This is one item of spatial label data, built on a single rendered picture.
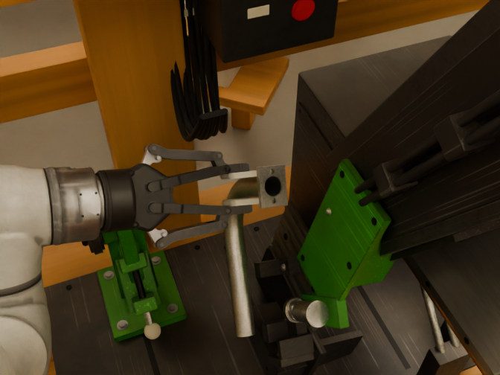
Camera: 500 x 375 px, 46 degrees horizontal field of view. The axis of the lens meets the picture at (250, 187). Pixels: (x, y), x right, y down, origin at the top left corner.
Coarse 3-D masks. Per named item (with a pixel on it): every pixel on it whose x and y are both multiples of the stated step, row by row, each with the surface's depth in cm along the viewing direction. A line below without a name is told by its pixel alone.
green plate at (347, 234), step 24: (336, 192) 81; (336, 216) 81; (360, 216) 76; (384, 216) 73; (312, 240) 88; (336, 240) 82; (360, 240) 77; (312, 264) 88; (336, 264) 83; (360, 264) 78; (384, 264) 83; (336, 288) 83
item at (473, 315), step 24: (480, 240) 88; (408, 264) 88; (432, 264) 85; (456, 264) 85; (480, 264) 85; (432, 288) 83; (456, 288) 82; (480, 288) 82; (456, 312) 80; (480, 312) 80; (480, 336) 77; (480, 360) 76
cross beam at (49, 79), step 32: (352, 0) 106; (384, 0) 108; (416, 0) 111; (448, 0) 114; (480, 0) 118; (352, 32) 111; (0, 64) 93; (32, 64) 93; (64, 64) 93; (224, 64) 105; (0, 96) 93; (32, 96) 95; (64, 96) 97; (96, 96) 100
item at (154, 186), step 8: (208, 168) 75; (216, 168) 76; (224, 168) 76; (168, 176) 75; (176, 176) 73; (184, 176) 74; (192, 176) 74; (200, 176) 75; (208, 176) 75; (152, 184) 71; (160, 184) 72; (168, 184) 72; (176, 184) 73
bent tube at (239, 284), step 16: (256, 176) 81; (272, 176) 79; (240, 192) 84; (256, 192) 80; (272, 192) 80; (240, 224) 90; (240, 240) 90; (240, 256) 90; (240, 272) 90; (240, 288) 90; (240, 304) 89; (240, 320) 89; (240, 336) 89
